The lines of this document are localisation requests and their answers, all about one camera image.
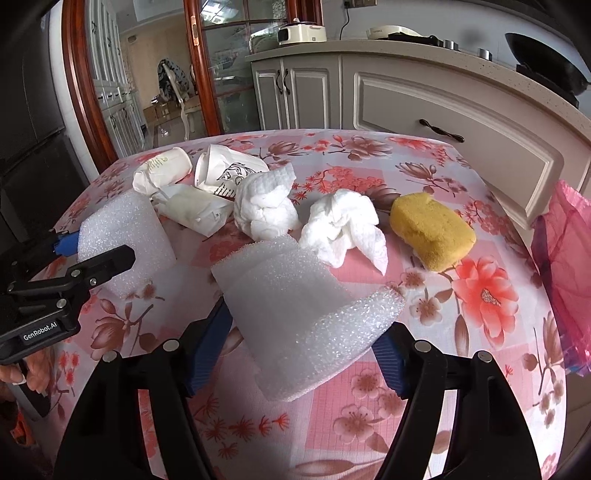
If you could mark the crumpled plain paper cup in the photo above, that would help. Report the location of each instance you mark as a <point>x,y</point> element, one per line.
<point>166,166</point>

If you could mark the white rice cooker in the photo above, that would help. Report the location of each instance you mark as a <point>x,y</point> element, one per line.
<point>302,32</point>

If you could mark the pink floral tablecloth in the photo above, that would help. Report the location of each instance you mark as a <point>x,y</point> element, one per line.
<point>485,295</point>

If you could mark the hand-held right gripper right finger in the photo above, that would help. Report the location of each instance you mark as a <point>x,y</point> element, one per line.
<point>392,369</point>

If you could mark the white foam block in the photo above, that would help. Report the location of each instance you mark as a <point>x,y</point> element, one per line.
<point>120,221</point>
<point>286,314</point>

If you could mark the yellow sponge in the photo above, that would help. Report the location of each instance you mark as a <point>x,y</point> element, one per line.
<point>431,230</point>

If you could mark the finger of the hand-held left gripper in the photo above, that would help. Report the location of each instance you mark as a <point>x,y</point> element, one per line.
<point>64,244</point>
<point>101,267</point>

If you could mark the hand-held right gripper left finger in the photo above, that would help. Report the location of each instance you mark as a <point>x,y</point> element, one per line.
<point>205,360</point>

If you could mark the white display cabinet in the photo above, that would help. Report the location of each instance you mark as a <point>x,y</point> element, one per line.
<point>113,92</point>

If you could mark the white base cabinet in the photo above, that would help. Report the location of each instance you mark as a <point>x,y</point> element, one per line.
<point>304,92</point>

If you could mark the white upholstered chair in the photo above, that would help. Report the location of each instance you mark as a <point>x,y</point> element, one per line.
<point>178,92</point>

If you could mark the white drawer front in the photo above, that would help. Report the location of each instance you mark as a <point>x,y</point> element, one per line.
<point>498,124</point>

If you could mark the pink bin with bag liner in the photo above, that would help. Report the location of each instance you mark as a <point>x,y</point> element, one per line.
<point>565,277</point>

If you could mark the printed paper cup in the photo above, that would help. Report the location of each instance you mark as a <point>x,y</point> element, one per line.
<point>231,168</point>

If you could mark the crumpled white tissue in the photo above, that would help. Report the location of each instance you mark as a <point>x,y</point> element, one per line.
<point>268,203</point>
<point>341,221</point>

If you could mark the wall socket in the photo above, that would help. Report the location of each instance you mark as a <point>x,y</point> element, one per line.
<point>360,3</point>

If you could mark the wooden sliding door frame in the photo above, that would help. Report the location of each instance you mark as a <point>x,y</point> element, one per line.
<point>83,92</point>

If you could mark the black wok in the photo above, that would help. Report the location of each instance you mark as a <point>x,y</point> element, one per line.
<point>549,60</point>

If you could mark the person's left hand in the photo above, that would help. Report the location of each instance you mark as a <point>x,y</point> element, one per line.
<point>11,378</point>

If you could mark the black gas stove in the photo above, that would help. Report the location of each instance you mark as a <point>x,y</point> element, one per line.
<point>461,46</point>

